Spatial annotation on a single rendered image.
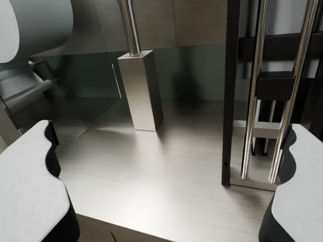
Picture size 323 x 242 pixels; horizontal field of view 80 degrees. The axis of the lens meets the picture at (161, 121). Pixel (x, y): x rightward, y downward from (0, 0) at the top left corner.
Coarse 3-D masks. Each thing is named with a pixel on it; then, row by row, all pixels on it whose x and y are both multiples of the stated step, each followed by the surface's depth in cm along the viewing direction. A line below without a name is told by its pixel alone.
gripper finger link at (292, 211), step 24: (288, 144) 10; (312, 144) 9; (288, 168) 8; (312, 168) 7; (288, 192) 6; (312, 192) 6; (264, 216) 7; (288, 216) 6; (312, 216) 6; (264, 240) 6; (288, 240) 5; (312, 240) 5
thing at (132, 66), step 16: (128, 0) 54; (128, 16) 56; (128, 32) 58; (128, 48) 61; (128, 64) 61; (144, 64) 59; (128, 80) 64; (144, 80) 62; (128, 96) 67; (144, 96) 65; (144, 112) 69; (160, 112) 74; (144, 128) 73
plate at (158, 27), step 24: (96, 0) 80; (144, 0) 74; (168, 0) 71; (192, 0) 69; (216, 0) 66; (120, 24) 82; (144, 24) 79; (168, 24) 76; (192, 24) 73; (216, 24) 70; (120, 48) 88; (144, 48) 84
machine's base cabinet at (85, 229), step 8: (80, 224) 56; (80, 232) 59; (88, 232) 57; (96, 232) 55; (104, 232) 53; (112, 232) 52; (80, 240) 63; (88, 240) 61; (96, 240) 58; (104, 240) 56; (112, 240) 54; (120, 240) 53; (128, 240) 51; (136, 240) 49
